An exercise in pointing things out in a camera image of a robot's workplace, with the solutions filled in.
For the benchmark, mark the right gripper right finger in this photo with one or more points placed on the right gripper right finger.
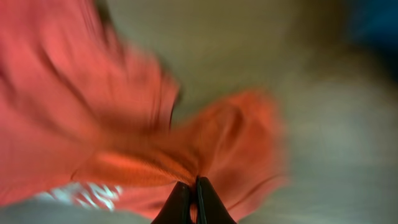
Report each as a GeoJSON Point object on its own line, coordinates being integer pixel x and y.
{"type": "Point", "coordinates": [210, 209]}

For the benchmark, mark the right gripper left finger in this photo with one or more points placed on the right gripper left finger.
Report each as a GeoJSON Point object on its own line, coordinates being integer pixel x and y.
{"type": "Point", "coordinates": [176, 209]}

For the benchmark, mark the red printed t-shirt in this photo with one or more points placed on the red printed t-shirt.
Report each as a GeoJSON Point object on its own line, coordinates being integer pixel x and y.
{"type": "Point", "coordinates": [85, 120]}

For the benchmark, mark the folded blue garment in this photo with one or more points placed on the folded blue garment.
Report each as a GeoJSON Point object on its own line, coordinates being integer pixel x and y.
{"type": "Point", "coordinates": [373, 23]}

